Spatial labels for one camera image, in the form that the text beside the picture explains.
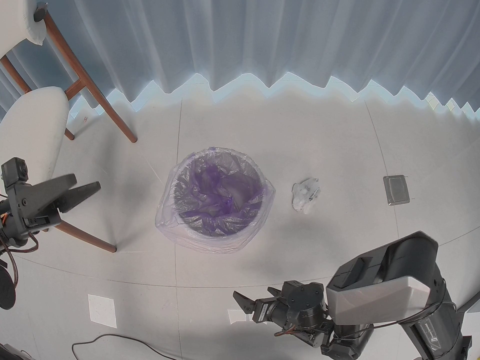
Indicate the white trash bin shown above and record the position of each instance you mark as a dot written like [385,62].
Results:
[179,193]

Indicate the purple plastic bag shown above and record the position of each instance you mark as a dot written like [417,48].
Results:
[217,201]

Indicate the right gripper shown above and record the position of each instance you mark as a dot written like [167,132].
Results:
[273,311]

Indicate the clear plastic wrapper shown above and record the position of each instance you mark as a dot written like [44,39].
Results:
[305,195]

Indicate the white cushioned wooden chair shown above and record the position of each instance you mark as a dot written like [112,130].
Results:
[33,126]

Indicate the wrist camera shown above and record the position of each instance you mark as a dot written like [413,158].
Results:
[15,173]
[292,289]

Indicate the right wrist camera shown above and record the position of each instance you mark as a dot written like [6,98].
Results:
[292,289]

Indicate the pale blue curtain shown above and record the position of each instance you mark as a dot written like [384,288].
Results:
[243,28]

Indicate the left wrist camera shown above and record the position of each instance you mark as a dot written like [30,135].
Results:
[15,173]

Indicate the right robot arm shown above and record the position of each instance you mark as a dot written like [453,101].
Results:
[393,276]

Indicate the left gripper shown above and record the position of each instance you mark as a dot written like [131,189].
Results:
[26,231]

